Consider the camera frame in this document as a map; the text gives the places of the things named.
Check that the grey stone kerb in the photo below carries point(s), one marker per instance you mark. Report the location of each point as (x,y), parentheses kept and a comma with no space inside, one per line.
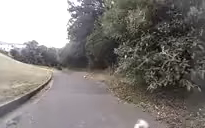
(20,99)

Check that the grey asphalt path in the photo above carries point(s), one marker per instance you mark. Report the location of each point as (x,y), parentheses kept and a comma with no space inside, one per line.
(75,100)

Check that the white building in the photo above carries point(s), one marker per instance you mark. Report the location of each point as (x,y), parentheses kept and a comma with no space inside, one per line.
(8,46)

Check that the robot's own part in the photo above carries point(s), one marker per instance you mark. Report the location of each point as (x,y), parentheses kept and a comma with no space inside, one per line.
(141,124)

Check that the dry grass slope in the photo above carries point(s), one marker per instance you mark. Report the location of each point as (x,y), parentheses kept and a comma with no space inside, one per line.
(13,75)

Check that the row of dense green trees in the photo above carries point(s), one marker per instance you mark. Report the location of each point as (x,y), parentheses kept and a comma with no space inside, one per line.
(150,43)

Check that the group of distant trees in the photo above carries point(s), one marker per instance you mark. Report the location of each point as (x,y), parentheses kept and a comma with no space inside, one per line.
(35,53)

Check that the leaf-strewn dirt verge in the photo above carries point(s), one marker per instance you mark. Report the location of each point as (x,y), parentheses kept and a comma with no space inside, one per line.
(163,105)

